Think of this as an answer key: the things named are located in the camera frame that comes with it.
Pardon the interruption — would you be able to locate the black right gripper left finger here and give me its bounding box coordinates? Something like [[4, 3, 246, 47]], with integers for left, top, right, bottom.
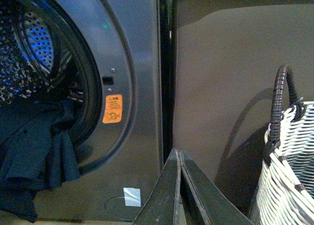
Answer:
[[133, 149, 181, 225]]

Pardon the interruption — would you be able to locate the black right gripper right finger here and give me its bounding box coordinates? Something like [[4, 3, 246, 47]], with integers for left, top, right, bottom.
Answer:
[[180, 150, 252, 225]]

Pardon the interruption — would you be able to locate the dark navy blue garment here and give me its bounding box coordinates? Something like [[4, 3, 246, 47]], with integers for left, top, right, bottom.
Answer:
[[0, 100, 80, 223]]

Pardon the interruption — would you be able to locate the grey front-load washing machine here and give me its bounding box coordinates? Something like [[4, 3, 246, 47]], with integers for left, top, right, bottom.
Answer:
[[0, 0, 163, 222]]

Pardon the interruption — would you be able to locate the white paper tag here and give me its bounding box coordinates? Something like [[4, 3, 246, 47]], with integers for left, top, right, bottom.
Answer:
[[123, 188, 142, 207]]

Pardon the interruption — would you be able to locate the white woven laundry basket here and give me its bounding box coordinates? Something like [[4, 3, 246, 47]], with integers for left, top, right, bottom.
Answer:
[[248, 101, 314, 225]]

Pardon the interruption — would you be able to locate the yellow warning sticker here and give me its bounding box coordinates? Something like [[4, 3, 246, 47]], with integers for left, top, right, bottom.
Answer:
[[103, 94, 123, 124]]

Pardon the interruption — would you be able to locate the grey cabinet beside washer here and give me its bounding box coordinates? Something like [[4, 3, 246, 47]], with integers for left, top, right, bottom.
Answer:
[[173, 0, 314, 212]]

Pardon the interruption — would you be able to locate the black wrapped basket handle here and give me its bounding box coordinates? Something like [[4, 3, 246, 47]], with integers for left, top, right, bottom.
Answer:
[[263, 64, 306, 166]]

